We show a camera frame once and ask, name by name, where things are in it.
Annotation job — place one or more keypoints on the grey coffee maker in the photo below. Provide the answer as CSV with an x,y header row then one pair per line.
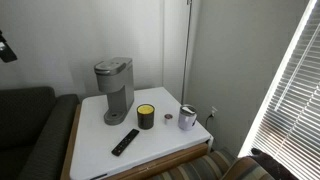
x,y
115,79

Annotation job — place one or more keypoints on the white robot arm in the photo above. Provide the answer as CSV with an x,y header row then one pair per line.
x,y
6,53

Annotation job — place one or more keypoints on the coffee pod capsule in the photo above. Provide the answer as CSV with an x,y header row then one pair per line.
x,y
168,118

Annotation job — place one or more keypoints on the black jar yellow candle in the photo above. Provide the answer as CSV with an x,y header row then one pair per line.
x,y
145,115

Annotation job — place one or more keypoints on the wooden side table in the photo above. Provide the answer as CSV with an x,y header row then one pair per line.
x,y
151,152

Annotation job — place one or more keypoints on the lavender travel mug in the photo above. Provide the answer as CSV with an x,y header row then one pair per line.
x,y
187,117

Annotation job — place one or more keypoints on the black remote control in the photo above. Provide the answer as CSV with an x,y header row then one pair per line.
x,y
125,142

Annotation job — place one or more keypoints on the metal floor lamp pole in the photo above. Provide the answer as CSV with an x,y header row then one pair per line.
x,y
189,4

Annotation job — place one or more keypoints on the striped armchair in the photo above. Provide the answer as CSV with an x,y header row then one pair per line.
x,y
218,165

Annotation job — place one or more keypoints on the dark grey sofa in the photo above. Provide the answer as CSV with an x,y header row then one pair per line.
x,y
35,126

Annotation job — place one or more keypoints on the white window blinds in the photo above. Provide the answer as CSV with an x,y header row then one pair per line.
x,y
287,125

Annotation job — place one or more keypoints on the dark cloth on armchair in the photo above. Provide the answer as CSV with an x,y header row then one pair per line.
x,y
273,167

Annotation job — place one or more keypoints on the wall outlet with plug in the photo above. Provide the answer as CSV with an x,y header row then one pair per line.
x,y
213,111

